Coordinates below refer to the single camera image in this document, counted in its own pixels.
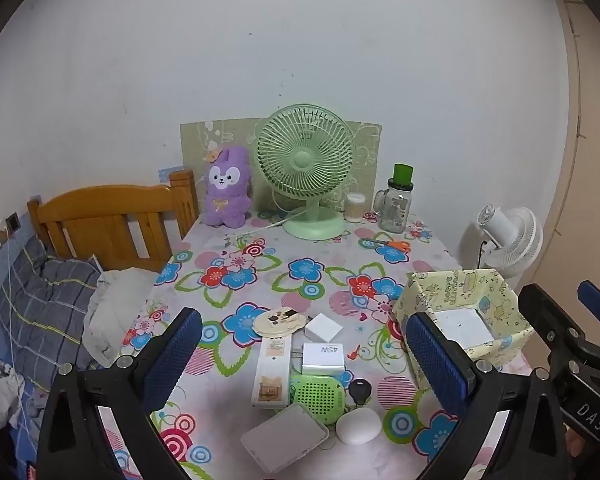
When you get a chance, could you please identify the grey plaid quilt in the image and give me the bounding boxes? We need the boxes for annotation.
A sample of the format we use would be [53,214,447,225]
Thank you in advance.
[0,237,103,391]

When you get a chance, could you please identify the white standing fan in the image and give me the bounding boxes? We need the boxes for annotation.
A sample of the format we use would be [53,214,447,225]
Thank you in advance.
[476,204,544,281]

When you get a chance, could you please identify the long white box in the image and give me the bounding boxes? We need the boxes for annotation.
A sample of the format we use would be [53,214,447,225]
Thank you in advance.
[251,334,294,409]

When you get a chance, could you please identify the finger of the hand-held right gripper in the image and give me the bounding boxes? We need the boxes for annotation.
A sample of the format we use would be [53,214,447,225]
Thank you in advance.
[577,280,600,343]
[519,283,598,396]

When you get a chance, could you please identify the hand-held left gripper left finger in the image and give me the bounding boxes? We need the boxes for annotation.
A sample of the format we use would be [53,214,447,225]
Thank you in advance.
[36,307,203,480]

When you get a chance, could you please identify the small black fob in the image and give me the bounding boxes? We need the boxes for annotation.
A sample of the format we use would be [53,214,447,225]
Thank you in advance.
[348,379,373,406]

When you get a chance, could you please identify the orange scissors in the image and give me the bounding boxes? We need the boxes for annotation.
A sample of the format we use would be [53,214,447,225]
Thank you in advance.
[372,239,412,254]

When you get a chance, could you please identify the glass jar with green lid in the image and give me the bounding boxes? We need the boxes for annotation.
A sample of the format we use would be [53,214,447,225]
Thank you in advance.
[373,163,415,234]

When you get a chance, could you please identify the white fan cable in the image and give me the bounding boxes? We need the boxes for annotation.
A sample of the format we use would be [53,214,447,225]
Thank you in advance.
[240,210,301,237]

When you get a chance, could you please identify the thin white cable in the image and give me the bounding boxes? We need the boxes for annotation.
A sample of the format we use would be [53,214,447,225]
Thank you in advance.
[4,232,30,411]

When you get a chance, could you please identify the white oval case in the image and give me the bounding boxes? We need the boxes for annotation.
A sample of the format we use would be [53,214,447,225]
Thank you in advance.
[335,407,382,446]

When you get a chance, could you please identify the yellow cartoon storage box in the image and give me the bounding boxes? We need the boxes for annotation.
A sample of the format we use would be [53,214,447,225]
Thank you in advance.
[391,268,535,392]

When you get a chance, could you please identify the cotton swab jar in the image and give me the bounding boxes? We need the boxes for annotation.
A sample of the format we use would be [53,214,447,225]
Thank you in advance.
[344,191,368,222]

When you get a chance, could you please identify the purple plush bunny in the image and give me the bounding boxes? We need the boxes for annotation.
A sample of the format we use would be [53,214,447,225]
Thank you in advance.
[201,146,255,227]

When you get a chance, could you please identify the white square box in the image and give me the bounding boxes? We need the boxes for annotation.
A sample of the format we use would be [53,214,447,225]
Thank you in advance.
[305,312,344,343]

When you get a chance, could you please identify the green desk fan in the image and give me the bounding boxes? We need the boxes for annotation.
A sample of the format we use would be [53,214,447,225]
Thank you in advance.
[256,104,357,241]

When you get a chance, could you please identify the white charger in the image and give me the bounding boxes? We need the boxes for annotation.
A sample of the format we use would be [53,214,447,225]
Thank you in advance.
[292,342,346,376]

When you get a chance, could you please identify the person's right hand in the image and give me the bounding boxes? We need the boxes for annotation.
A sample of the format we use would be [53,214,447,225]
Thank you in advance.
[564,425,588,458]

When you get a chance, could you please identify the translucent plastic case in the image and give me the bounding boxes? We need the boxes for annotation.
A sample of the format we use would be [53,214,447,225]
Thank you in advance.
[240,402,331,473]

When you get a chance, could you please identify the green round speaker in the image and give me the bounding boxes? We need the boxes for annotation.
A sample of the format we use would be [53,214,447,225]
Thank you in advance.
[289,374,348,423]

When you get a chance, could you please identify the blue patterned bedsheet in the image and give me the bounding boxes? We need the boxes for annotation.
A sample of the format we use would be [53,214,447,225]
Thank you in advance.
[7,382,48,466]

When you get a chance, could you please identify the beige door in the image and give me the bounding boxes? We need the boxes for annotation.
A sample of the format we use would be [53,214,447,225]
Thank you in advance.
[552,0,600,311]

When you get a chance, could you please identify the white cloth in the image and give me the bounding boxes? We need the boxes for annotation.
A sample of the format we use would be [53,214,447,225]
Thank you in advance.
[82,267,168,368]

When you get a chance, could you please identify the wooden chair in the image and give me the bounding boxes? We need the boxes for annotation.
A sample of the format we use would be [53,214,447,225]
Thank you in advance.
[27,170,201,273]

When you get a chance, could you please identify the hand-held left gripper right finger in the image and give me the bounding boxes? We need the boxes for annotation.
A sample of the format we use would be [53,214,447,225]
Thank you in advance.
[404,311,568,480]

